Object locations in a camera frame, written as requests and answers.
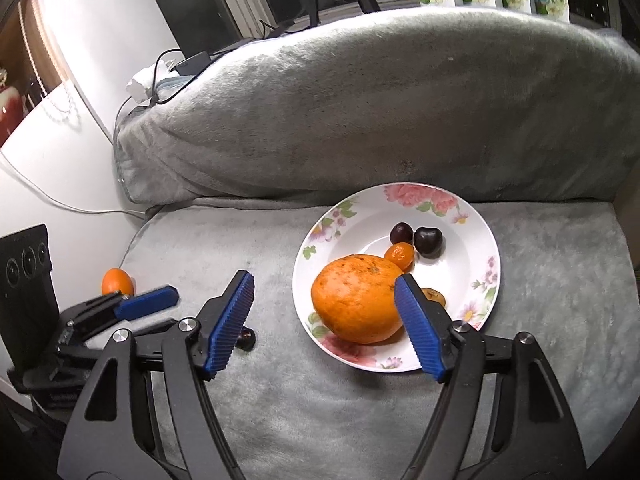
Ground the white cable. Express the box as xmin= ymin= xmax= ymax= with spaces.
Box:
xmin=0 ymin=150 xmax=146 ymax=217

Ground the white floral plate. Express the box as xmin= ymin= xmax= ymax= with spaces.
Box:
xmin=292 ymin=183 xmax=502 ymax=373

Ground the white power strip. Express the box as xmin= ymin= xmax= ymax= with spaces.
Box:
xmin=127 ymin=62 xmax=171 ymax=103

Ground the wooden cabinet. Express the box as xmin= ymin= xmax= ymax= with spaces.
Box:
xmin=0 ymin=0 xmax=68 ymax=146

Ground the kumquat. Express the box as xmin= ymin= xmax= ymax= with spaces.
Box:
xmin=384 ymin=242 xmax=415 ymax=270

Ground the red and white object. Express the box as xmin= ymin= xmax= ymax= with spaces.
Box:
xmin=0 ymin=67 xmax=27 ymax=147

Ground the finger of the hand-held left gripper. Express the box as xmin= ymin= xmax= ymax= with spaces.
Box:
xmin=60 ymin=285 xmax=179 ymax=335

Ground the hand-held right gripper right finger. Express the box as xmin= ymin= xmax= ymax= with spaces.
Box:
xmin=394 ymin=274 xmax=586 ymax=480

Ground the small orange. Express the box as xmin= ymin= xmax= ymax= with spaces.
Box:
xmin=101 ymin=268 xmax=135 ymax=297

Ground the grey plush cushion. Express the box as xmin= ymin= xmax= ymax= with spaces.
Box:
xmin=114 ymin=7 xmax=640 ymax=206

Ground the large orange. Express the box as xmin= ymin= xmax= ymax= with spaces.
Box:
xmin=311 ymin=255 xmax=406 ymax=345

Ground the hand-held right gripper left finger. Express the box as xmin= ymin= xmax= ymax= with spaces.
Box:
xmin=57 ymin=270 xmax=256 ymax=480

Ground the black power adapter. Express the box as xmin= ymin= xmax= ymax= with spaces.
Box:
xmin=175 ymin=51 xmax=213 ymax=75

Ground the black cable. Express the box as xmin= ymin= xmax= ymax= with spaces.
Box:
xmin=150 ymin=17 xmax=303 ymax=107

